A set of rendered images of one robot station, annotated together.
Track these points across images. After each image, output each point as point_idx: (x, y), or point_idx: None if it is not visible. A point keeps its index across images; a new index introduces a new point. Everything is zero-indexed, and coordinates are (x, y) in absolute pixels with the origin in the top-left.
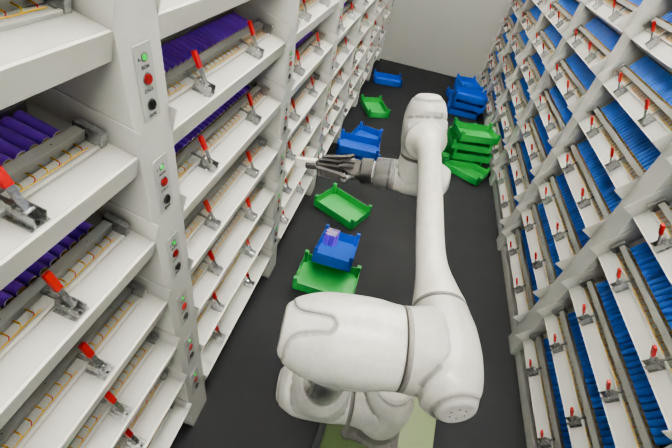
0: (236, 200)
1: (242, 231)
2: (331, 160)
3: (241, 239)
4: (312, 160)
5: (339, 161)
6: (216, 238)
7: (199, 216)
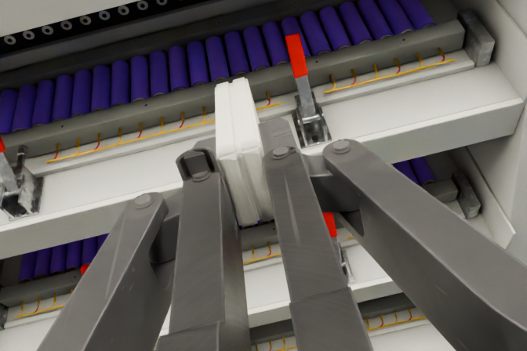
0: (161, 178)
1: (274, 287)
2: (292, 221)
3: (247, 305)
4: (218, 138)
5: (312, 291)
6: (23, 242)
7: (39, 161)
